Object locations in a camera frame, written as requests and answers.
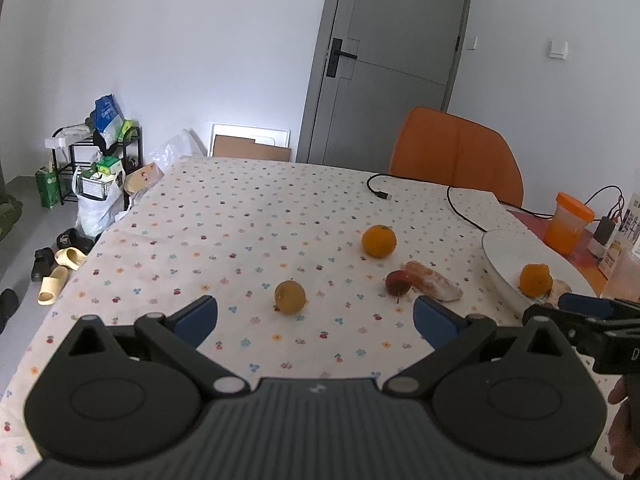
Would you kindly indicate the black shoe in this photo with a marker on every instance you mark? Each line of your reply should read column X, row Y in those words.
column 75, row 240
column 7, row 307
column 42, row 263

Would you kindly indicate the brown paper bag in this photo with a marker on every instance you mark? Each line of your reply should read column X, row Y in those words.
column 145, row 178

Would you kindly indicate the grey door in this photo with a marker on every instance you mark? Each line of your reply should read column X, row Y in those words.
column 400, row 20

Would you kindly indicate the yellow slipper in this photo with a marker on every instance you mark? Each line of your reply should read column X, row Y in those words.
column 52, row 286
column 70, row 258

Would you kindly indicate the black metal rack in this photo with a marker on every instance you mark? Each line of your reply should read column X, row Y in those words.
column 75, row 160

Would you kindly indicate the person's right hand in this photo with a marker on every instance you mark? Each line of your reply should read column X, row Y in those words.
column 629, row 435

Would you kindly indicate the orange lidded cup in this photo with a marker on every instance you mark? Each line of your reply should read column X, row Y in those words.
column 567, row 232

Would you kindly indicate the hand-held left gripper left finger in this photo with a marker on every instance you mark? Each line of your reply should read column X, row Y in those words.
column 195, row 317

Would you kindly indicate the green and white box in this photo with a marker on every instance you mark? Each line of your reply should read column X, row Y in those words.
column 109, row 165

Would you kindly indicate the yellow-green round fruit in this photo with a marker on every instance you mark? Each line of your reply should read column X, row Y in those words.
column 289, row 297

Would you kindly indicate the orange chair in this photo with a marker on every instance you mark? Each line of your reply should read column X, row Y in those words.
column 450, row 155

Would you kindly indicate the large white wall switch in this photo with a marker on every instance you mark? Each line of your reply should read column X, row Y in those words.
column 558, row 49

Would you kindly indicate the white printed carton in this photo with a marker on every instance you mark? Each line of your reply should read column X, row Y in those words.
column 631, row 225

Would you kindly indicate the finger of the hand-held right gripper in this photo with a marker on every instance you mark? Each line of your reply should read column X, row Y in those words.
column 585, row 304
column 575, row 325

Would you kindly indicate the white plastic bag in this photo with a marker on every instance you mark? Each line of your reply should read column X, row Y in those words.
column 92, row 215

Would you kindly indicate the blue plastic bag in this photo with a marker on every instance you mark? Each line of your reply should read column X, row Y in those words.
column 109, row 112

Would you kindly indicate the black charger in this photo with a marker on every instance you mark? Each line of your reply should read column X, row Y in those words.
column 605, row 231

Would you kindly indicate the dark green cloth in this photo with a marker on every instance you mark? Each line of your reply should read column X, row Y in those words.
column 7, row 216

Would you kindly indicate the cardboard sheet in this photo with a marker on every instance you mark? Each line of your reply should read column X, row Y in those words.
column 250, row 149

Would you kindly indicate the white plate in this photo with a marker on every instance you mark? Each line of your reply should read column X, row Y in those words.
column 505, row 255

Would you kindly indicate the clear plastic bag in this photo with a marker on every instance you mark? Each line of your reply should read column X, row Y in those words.
column 175, row 150

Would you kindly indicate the red plum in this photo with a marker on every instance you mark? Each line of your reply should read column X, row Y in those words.
column 398, row 283

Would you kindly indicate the green yellow packet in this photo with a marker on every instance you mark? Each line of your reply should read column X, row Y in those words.
column 126, row 128

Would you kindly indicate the white board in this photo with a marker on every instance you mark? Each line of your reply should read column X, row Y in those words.
column 250, row 127

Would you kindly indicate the pinkish food packet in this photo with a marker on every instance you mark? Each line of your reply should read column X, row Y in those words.
column 432, row 282

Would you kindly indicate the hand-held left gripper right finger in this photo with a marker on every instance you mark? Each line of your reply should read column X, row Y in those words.
column 432, row 317

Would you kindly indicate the orange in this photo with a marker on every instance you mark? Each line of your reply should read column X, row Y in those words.
column 535, row 280
column 379, row 241

